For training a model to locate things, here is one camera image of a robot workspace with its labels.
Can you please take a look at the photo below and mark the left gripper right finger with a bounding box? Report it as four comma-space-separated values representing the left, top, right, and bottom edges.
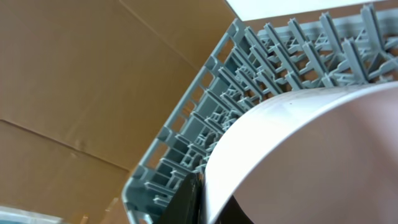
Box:
216, 196, 253, 224

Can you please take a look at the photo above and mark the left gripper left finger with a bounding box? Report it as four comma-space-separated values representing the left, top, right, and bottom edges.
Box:
155, 173, 203, 224

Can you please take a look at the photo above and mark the grey plastic dish rack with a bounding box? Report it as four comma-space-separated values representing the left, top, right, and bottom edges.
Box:
122, 4, 397, 223

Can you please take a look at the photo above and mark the brown cardboard box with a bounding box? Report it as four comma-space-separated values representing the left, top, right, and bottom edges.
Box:
1, 0, 234, 223

